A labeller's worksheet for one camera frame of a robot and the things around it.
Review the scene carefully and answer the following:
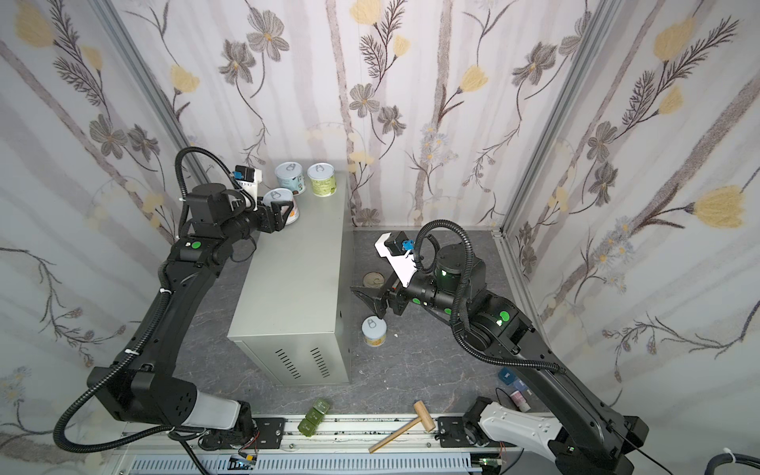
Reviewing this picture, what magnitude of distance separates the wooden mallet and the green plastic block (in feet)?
0.50

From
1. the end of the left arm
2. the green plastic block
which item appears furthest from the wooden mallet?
the end of the left arm

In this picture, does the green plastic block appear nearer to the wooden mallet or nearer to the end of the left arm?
the wooden mallet

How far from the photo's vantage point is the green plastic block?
2.45ft
